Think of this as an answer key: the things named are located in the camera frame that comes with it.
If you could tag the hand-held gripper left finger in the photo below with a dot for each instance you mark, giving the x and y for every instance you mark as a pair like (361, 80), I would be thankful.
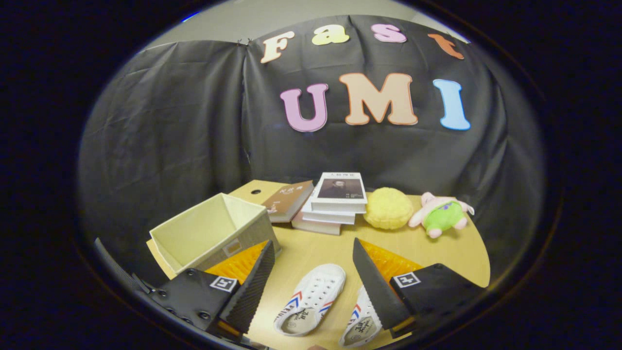
(248, 291)

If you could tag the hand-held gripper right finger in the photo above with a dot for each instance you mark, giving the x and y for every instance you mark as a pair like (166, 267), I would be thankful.
(376, 291)

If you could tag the white striped canvas shoe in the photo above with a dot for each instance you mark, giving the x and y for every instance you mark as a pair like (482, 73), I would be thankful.
(316, 287)
(362, 325)

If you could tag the grey fabric storage box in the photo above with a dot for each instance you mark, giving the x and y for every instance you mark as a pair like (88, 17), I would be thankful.
(194, 233)

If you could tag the round yellow plush toy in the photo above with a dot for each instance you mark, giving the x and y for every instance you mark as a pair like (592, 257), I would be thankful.
(388, 209)

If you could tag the pale pink edged book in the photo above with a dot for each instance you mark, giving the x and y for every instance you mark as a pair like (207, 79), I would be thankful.
(316, 227)

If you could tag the plain white book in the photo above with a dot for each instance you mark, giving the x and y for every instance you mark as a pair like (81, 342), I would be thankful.
(325, 218)

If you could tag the pink and green plush toy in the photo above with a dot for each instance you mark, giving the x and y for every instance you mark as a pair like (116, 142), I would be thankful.
(442, 216)

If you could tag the brown cover book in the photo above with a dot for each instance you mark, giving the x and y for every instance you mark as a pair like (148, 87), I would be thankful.
(286, 199)

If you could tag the white portrait cover book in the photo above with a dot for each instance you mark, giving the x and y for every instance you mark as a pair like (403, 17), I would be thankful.
(340, 189)

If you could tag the black backdrop cloth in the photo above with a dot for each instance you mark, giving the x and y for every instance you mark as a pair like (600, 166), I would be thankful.
(170, 121)

